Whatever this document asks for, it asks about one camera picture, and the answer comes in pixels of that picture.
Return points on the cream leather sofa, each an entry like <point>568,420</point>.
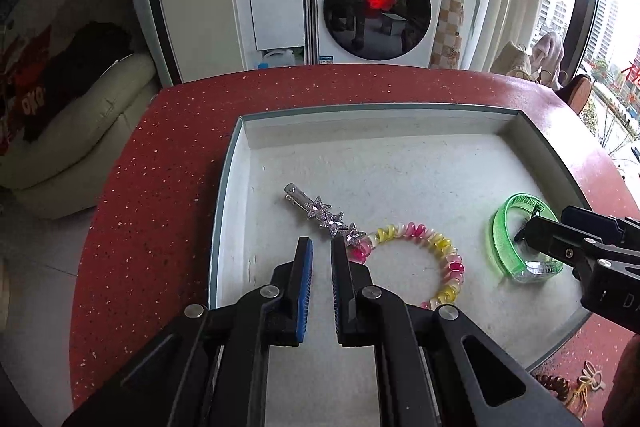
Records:
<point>85,127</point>

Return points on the red printed cloth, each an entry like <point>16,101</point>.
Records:
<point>27,77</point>

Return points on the white plastic jug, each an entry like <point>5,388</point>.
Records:
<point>275,59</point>

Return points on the pale pink garment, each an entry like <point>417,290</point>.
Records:
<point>547,57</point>

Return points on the silver star hair clip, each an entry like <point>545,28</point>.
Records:
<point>320,212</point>

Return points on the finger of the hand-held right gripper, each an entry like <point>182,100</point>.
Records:
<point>595,222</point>
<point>550,242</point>

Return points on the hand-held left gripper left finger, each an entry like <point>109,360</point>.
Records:
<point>306,287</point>

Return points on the shallow grey white-lined tray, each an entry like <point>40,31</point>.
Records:
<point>400,167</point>

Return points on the dark clothing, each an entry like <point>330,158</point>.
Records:
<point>85,52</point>

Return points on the wooden chair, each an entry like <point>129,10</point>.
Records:
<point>575,94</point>

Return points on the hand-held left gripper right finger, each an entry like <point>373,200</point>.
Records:
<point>336,287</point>

